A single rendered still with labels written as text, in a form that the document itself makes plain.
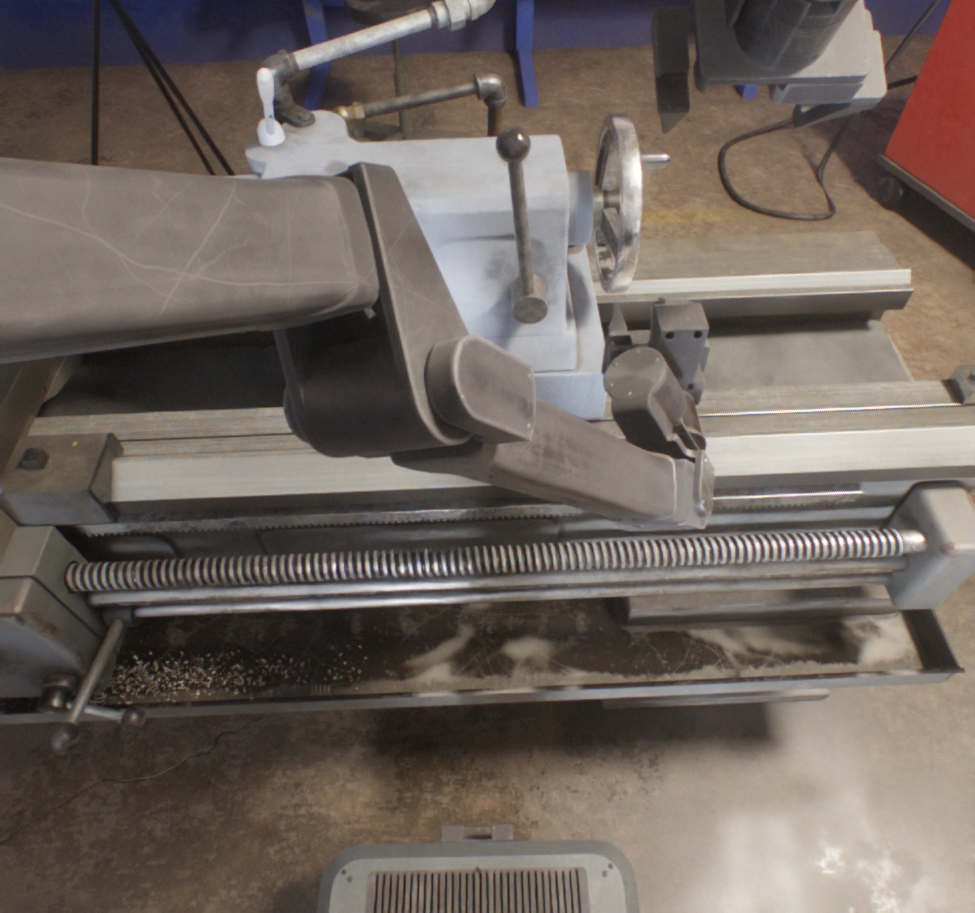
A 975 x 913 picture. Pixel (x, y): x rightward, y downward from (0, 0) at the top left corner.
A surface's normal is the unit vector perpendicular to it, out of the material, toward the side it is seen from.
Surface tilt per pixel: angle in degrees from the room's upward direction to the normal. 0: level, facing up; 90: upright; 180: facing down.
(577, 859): 0
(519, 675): 0
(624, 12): 90
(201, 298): 64
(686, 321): 0
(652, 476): 56
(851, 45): 30
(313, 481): 36
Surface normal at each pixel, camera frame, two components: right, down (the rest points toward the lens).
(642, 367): -0.51, -0.53
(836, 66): -0.01, -0.16
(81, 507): 0.04, 0.77
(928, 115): -0.93, 0.30
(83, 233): 0.82, -0.16
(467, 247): 0.03, 0.59
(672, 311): -0.02, -0.63
